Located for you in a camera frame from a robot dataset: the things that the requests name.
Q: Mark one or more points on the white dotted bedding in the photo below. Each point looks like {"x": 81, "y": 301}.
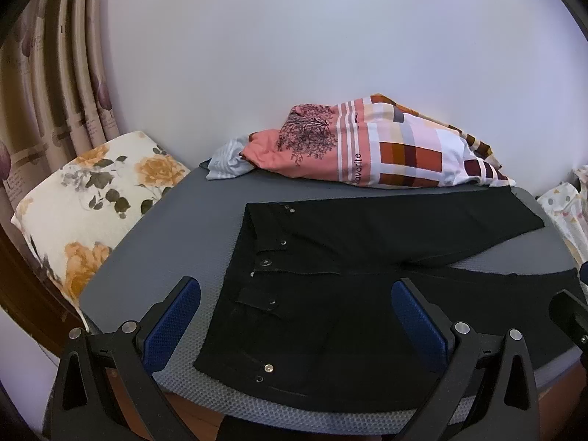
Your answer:
{"x": 567, "y": 208}

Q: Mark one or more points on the wooden bed frame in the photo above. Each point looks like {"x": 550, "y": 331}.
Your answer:
{"x": 36, "y": 306}

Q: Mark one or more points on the pink checked pillow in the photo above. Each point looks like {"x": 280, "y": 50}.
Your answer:
{"x": 373, "y": 142}

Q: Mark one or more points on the black pants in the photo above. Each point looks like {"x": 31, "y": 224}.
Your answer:
{"x": 305, "y": 319}

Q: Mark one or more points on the light grey striped cloth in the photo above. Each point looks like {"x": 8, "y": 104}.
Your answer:
{"x": 227, "y": 161}

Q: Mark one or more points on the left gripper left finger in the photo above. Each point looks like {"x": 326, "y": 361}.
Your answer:
{"x": 83, "y": 405}

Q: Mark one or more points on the grey mesh mattress pad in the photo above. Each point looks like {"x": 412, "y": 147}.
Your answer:
{"x": 192, "y": 232}

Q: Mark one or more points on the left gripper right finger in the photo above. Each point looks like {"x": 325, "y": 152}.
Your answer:
{"x": 487, "y": 389}

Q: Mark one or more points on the floral cream pillow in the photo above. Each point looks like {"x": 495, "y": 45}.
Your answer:
{"x": 73, "y": 219}

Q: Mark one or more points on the beige patterned curtain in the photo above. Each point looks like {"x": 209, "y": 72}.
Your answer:
{"x": 55, "y": 100}

